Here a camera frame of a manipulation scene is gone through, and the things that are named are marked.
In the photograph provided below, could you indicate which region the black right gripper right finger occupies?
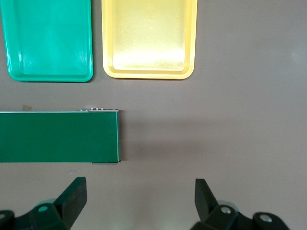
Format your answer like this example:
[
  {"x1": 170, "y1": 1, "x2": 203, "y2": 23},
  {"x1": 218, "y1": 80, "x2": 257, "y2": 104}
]
[{"x1": 190, "y1": 178, "x2": 291, "y2": 230}]

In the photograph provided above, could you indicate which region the green belt conveyor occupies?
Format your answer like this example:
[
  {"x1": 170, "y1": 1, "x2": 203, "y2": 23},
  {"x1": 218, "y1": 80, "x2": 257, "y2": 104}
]
[{"x1": 0, "y1": 108, "x2": 121, "y2": 165}]

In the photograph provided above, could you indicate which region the yellow plastic tray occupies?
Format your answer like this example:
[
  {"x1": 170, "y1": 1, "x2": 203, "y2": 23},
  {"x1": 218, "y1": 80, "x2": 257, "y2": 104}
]
[{"x1": 101, "y1": 0, "x2": 198, "y2": 80}]

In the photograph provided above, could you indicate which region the green plastic tray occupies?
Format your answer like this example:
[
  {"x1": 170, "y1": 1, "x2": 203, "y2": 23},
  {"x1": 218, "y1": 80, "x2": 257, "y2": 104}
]
[{"x1": 0, "y1": 0, "x2": 94, "y2": 83}]

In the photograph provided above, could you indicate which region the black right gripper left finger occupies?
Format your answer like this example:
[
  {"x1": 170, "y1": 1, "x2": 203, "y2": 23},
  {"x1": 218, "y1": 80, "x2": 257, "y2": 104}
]
[{"x1": 0, "y1": 177, "x2": 87, "y2": 230}]

